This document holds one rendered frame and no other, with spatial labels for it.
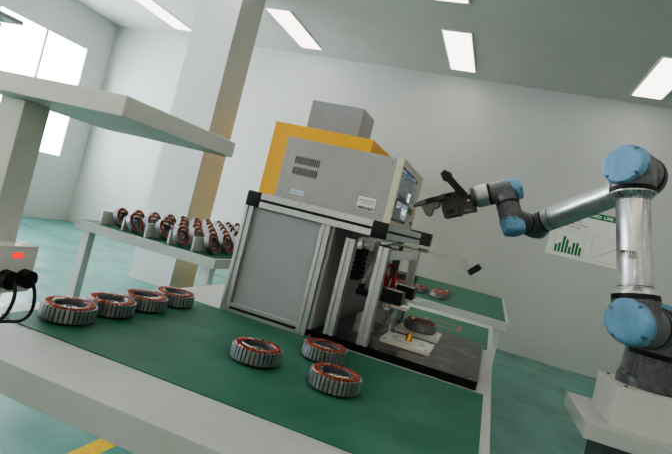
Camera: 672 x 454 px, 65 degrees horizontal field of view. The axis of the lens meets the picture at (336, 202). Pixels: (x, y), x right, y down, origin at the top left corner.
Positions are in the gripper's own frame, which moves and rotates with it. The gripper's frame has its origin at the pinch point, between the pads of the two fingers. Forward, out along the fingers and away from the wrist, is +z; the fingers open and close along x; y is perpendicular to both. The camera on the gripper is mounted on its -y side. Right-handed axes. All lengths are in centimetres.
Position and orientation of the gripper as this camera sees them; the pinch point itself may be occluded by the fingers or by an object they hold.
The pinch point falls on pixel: (416, 203)
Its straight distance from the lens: 188.5
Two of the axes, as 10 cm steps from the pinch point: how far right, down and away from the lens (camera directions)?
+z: -9.4, 2.1, 2.6
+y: 1.7, 9.7, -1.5
